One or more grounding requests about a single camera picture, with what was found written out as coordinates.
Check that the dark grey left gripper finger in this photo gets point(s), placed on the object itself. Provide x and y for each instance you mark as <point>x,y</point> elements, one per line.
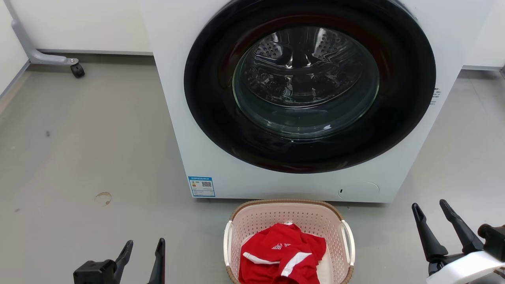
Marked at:
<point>159,264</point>
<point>123,262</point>

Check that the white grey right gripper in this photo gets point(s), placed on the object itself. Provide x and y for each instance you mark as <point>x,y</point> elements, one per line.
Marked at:
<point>461,270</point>

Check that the beige plastic laundry basket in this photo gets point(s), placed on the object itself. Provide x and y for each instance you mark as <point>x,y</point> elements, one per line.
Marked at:
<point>292,215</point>

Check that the blue white energy label sticker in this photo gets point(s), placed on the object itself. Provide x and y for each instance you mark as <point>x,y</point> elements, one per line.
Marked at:
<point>201,186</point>

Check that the red shirt with white stripes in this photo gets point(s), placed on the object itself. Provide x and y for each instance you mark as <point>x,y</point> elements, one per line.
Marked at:
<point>272,268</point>

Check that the small printed washer side label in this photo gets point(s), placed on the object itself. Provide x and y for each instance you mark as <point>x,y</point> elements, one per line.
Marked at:
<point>435,96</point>

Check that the black round glass washer door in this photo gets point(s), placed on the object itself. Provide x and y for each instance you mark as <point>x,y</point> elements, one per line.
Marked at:
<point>209,106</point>

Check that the white front-load washing machine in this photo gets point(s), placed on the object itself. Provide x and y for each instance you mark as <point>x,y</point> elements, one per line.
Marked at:
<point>173,79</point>

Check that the black caster wheel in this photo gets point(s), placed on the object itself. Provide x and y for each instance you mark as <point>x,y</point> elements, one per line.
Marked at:
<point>77,70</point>

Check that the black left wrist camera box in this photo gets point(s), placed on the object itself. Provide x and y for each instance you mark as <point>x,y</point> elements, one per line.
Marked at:
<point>92,273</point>

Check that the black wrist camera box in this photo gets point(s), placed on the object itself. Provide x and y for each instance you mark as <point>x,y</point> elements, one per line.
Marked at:
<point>92,273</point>
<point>493,240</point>

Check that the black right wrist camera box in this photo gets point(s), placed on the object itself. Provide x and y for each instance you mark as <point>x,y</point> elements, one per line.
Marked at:
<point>493,240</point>

